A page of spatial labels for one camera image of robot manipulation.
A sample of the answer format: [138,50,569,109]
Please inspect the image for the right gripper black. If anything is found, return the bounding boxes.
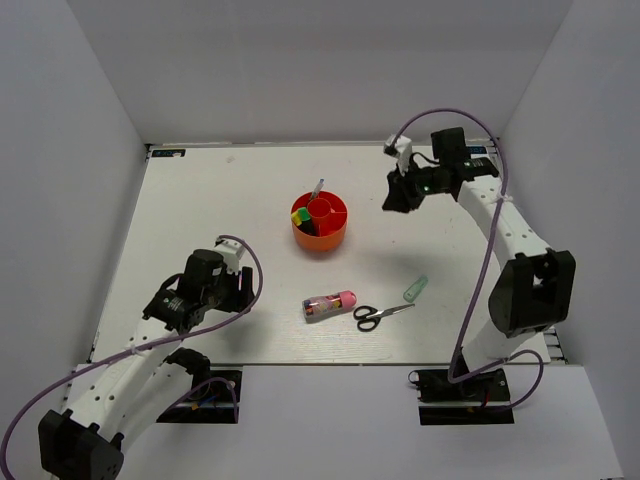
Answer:
[382,158,449,215]

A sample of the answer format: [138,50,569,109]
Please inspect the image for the green black highlighter marker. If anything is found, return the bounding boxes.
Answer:
[291,207,316,236]

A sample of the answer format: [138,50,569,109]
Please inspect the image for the blue pen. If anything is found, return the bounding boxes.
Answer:
[309,178,324,202]

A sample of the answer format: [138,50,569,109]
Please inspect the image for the green correction tape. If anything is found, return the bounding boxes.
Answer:
[403,275,429,303]

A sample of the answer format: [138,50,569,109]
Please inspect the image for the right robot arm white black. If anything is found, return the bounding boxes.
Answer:
[383,127,576,399]

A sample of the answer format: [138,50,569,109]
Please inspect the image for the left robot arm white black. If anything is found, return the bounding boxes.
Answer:
[38,237,255,479]

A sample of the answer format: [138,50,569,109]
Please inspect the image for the pink capped eraser bottle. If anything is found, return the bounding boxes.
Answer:
[302,290,357,323]

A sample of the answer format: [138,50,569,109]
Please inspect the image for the orange round organizer container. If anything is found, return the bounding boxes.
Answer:
[290,190,348,253]

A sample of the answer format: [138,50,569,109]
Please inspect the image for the left blue label sticker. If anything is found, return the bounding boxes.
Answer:
[151,149,186,158]

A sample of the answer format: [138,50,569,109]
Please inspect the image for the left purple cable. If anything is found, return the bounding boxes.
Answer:
[0,233,264,480]

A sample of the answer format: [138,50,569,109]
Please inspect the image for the purple cable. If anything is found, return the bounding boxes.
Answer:
[0,233,264,480]
[394,108,544,412]

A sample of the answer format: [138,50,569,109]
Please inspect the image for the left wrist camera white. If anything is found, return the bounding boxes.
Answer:
[213,237,246,275]

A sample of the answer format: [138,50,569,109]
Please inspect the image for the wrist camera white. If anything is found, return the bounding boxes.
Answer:
[213,237,246,275]
[383,135,413,176]

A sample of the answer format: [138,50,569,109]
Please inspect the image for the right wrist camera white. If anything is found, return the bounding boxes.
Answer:
[383,135,413,176]

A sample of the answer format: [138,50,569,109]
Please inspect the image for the black handled scissors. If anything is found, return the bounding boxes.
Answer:
[353,303,415,332]

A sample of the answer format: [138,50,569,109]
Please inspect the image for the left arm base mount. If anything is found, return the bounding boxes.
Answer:
[156,369,243,425]

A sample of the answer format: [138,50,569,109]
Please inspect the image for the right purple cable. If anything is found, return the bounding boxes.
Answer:
[394,108,544,412]

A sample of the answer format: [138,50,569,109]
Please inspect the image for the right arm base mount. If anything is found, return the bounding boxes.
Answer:
[408,369,514,426]

